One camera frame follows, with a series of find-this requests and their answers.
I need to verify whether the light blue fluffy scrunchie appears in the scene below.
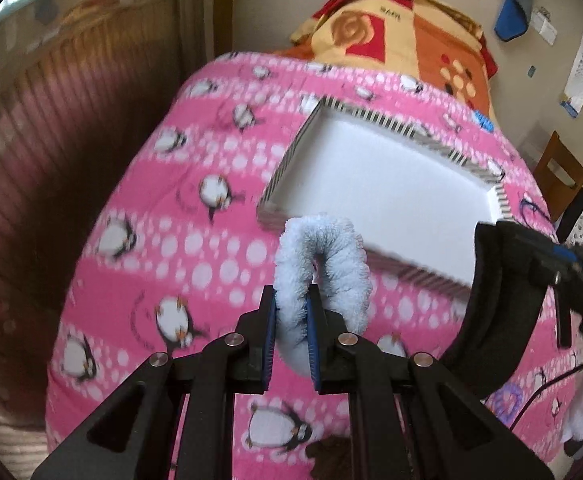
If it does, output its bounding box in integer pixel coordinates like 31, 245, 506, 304
273, 216, 373, 376

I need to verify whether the black cable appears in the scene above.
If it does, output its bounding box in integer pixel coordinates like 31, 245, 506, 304
508, 349, 583, 430

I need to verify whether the purple scrunchie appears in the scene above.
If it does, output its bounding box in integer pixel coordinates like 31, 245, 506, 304
485, 382, 525, 426

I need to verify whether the pink penguin blanket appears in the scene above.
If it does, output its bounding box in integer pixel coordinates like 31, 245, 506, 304
45, 53, 583, 479

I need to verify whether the wooden headboard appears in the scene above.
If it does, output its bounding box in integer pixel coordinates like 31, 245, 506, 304
0, 0, 183, 427

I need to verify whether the blue hair clip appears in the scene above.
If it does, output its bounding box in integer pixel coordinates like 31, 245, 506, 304
473, 110, 494, 133

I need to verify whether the orange red patterned pillow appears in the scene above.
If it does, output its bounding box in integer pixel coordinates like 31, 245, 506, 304
278, 0, 497, 122

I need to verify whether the white striped-edge box lid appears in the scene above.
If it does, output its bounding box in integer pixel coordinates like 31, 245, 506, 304
257, 96, 513, 295

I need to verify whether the blue grey cloth bag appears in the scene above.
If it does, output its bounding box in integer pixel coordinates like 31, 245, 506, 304
494, 0, 533, 42

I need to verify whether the wooden chair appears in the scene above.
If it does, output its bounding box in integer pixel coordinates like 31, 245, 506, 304
533, 131, 583, 221

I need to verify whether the white wall switch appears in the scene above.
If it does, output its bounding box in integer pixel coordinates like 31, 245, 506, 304
530, 9, 557, 46

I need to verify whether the brown scrunchie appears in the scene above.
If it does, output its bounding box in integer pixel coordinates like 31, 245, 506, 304
305, 436, 353, 480

